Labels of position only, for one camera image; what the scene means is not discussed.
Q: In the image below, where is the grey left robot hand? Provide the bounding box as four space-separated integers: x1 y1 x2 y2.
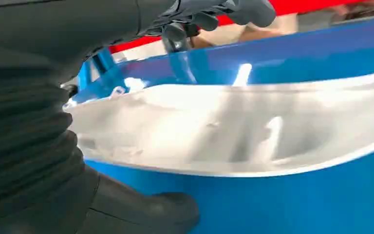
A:
0 0 277 234

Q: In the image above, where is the left arm ribbed grey sleeve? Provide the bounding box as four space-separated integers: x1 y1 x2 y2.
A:
0 66 86 209

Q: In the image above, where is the red bar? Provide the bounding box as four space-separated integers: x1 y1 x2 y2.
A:
109 0 368 54

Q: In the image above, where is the blue plastic tray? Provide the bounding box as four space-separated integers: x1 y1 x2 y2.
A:
62 14 374 234

